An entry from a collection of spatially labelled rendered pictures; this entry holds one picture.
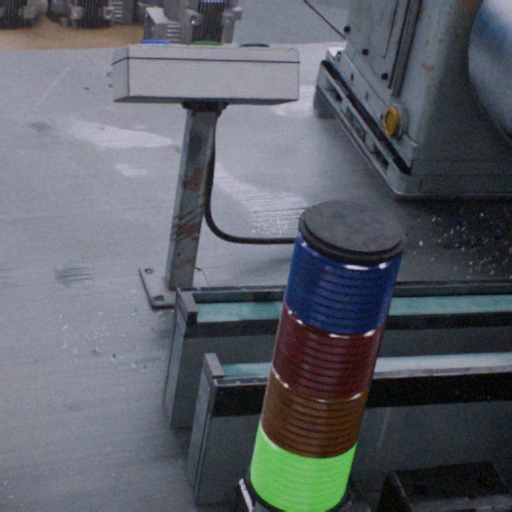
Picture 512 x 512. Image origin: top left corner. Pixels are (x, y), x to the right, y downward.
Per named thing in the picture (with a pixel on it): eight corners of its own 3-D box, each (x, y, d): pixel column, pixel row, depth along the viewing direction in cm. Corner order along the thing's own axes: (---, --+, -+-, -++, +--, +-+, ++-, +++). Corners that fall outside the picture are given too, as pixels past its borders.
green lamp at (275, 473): (326, 449, 86) (339, 394, 84) (357, 514, 81) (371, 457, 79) (238, 455, 84) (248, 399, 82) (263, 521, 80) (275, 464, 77)
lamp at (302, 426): (339, 394, 84) (353, 336, 82) (371, 457, 79) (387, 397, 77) (248, 399, 82) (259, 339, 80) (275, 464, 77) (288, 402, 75)
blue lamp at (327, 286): (367, 274, 79) (382, 209, 77) (403, 333, 74) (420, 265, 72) (271, 276, 77) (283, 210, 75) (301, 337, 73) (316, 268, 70)
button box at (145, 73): (277, 105, 136) (277, 53, 136) (300, 101, 129) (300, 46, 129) (111, 102, 131) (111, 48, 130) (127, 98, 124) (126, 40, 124)
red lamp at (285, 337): (353, 336, 82) (367, 274, 79) (387, 397, 77) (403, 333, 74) (259, 339, 80) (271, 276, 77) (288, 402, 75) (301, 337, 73)
